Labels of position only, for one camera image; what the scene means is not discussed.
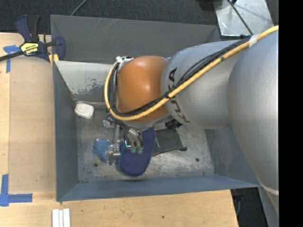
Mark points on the grey metal bin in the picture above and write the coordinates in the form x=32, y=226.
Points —
x=94, y=41

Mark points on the white rounded plastic object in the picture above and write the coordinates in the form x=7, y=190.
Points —
x=84, y=110

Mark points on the light blue sponge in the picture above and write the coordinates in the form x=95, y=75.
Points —
x=101, y=148

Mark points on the pale wood board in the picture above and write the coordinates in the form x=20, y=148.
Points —
x=30, y=126

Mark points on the black flat tray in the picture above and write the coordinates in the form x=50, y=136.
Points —
x=169, y=141

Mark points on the dark blue dotted slipper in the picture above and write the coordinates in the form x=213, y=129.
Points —
x=137, y=159

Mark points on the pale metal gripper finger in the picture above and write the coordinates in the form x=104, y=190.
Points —
x=115, y=148
x=110, y=157

